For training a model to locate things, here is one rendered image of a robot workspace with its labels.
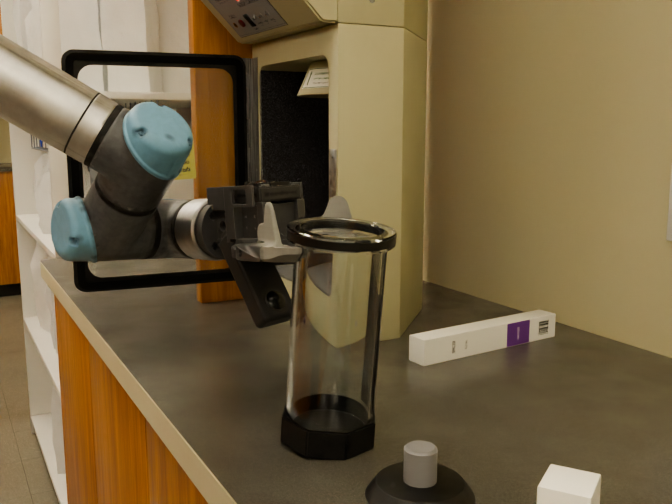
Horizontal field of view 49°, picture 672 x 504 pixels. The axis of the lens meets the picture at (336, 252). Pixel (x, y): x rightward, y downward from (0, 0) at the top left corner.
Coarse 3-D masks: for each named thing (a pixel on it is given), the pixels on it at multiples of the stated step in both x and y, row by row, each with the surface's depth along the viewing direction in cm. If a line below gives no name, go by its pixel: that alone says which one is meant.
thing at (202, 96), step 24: (96, 72) 121; (120, 72) 123; (144, 72) 124; (168, 72) 126; (192, 72) 127; (216, 72) 129; (120, 96) 123; (144, 96) 125; (168, 96) 126; (192, 96) 128; (216, 96) 129; (192, 120) 128; (216, 120) 130; (216, 144) 131; (192, 168) 130; (216, 168) 131; (168, 192) 129; (192, 192) 130; (96, 264) 126; (120, 264) 127; (144, 264) 129; (168, 264) 131; (192, 264) 132; (216, 264) 134
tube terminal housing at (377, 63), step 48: (384, 0) 107; (288, 48) 118; (336, 48) 105; (384, 48) 108; (336, 96) 106; (384, 96) 109; (336, 144) 107; (384, 144) 110; (336, 192) 108; (384, 192) 111; (288, 288) 126; (384, 288) 114; (384, 336) 115
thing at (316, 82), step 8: (312, 64) 119; (320, 64) 117; (312, 72) 118; (320, 72) 116; (328, 72) 115; (304, 80) 120; (312, 80) 117; (320, 80) 116; (328, 80) 115; (304, 88) 118; (312, 88) 116; (320, 88) 115; (328, 88) 114; (304, 96) 125; (312, 96) 127; (320, 96) 128; (328, 96) 129
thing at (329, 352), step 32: (288, 224) 73; (320, 224) 77; (352, 224) 77; (320, 256) 70; (352, 256) 69; (384, 256) 72; (320, 288) 70; (352, 288) 70; (320, 320) 71; (352, 320) 71; (320, 352) 72; (352, 352) 72; (288, 384) 76; (320, 384) 72; (352, 384) 73; (288, 416) 76; (320, 416) 73; (352, 416) 74
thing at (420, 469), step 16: (416, 448) 61; (432, 448) 61; (400, 464) 65; (416, 464) 61; (432, 464) 61; (384, 480) 62; (400, 480) 62; (416, 480) 61; (432, 480) 61; (448, 480) 62; (464, 480) 63; (368, 496) 62; (384, 496) 60; (400, 496) 60; (416, 496) 60; (432, 496) 60; (448, 496) 60; (464, 496) 60
